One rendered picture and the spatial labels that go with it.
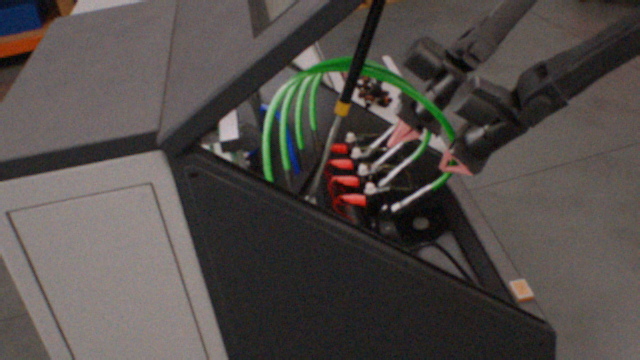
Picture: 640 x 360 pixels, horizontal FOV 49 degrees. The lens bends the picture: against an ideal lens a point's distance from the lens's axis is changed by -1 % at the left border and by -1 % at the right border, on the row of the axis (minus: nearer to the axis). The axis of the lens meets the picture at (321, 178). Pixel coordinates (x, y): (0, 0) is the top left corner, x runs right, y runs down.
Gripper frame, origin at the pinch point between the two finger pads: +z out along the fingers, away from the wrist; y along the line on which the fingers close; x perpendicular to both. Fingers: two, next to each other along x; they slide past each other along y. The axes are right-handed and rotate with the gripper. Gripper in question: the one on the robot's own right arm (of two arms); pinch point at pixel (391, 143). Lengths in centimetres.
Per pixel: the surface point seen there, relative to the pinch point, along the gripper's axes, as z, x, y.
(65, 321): 36, 49, 34
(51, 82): 18, 22, 58
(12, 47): 326, -408, 173
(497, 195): 64, -164, -109
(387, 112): 21, -62, -12
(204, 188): 4, 42, 29
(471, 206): 7.6, -14.9, -29.7
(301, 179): 23.4, -7.0, 6.9
